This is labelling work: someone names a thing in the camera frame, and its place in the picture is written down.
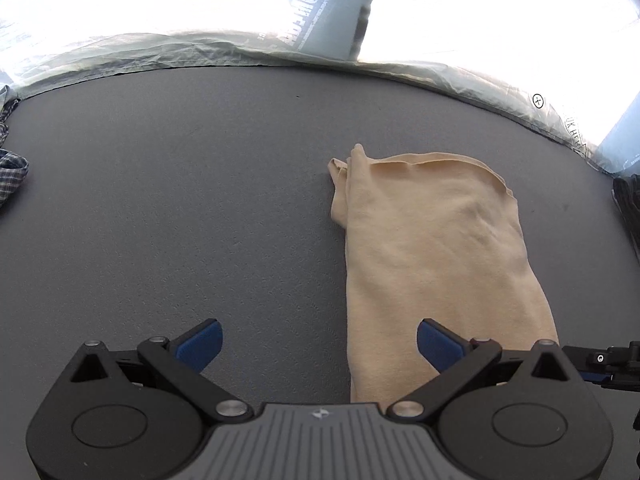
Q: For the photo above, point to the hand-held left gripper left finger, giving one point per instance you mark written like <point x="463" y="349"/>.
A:
<point x="200" y="345"/>

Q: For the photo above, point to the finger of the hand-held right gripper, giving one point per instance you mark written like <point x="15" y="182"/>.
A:
<point x="595" y="358"/>

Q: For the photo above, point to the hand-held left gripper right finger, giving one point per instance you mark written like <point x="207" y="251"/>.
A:
<point x="440" y="345"/>

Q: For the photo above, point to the beige garment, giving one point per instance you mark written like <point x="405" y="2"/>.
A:
<point x="425" y="240"/>

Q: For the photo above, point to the black pants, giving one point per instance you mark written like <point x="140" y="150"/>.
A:
<point x="629" y="210"/>

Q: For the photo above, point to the blue plaid shirt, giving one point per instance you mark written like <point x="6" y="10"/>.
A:
<point x="10" y="175"/>

